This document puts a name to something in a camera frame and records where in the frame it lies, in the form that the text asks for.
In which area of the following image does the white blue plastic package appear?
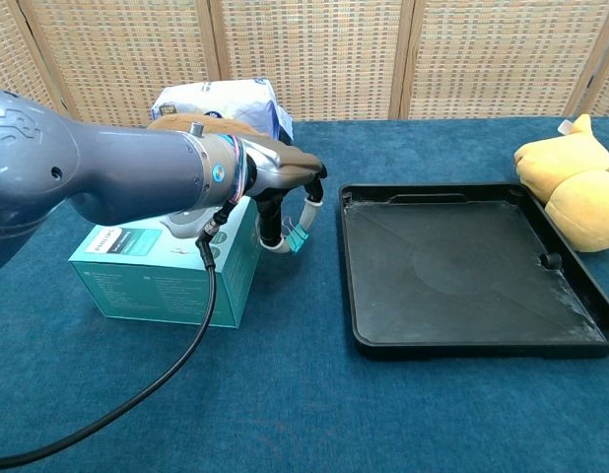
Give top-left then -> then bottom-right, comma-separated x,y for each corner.
150,77 -> 295,144

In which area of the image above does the woven folding screen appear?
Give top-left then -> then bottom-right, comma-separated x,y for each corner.
0,0 -> 609,133

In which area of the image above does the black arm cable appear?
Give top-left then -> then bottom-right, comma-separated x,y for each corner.
0,199 -> 233,470

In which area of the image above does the yellow plush toy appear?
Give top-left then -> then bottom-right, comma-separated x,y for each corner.
513,113 -> 609,253

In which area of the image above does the black plastic tray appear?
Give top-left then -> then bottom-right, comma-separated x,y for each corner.
338,181 -> 609,361

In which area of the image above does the teal Philips speaker box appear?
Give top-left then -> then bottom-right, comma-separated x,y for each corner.
68,195 -> 266,329

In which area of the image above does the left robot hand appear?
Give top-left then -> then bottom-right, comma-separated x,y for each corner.
237,136 -> 329,255

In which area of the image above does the brown plush toy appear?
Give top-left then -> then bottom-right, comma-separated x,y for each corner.
146,112 -> 275,140

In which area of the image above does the teal binder clip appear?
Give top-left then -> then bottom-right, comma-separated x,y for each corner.
282,220 -> 309,255

